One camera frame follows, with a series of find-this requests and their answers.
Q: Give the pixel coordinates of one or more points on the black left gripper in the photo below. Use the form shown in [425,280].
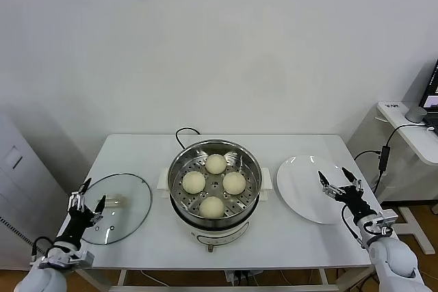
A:
[75,228]

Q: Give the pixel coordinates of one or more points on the black laptop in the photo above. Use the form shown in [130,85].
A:
[432,93]

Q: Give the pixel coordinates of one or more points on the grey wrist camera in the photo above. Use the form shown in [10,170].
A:
[82,258]
[386,218]

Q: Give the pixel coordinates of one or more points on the grey metal cabinet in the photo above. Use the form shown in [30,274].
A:
[20,186]

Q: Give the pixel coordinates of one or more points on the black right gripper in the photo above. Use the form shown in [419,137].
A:
[356,203]

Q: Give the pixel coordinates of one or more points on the round white plate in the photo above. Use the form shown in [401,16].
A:
[301,189]

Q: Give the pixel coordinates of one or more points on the white steamed baozi bun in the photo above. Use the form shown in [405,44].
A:
[211,206]
[194,182]
[216,163]
[234,182]

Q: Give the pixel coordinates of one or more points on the white label black text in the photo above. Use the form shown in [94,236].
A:
[393,105]

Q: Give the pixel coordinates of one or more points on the round glass pot lid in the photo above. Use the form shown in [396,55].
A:
[118,200]

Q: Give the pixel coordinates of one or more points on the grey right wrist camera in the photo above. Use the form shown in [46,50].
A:
[386,218]

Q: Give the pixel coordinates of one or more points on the white table frame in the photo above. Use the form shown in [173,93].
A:
[122,276]

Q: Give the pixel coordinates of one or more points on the grey round puck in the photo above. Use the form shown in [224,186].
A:
[416,114]

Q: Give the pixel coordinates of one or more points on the stainless steel steamer basket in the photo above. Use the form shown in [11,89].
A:
[212,148]

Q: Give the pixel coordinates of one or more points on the white power strip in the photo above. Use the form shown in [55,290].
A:
[239,275]

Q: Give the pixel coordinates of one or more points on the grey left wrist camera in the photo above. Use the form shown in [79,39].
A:
[82,258]

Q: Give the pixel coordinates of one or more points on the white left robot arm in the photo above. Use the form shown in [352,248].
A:
[41,281]

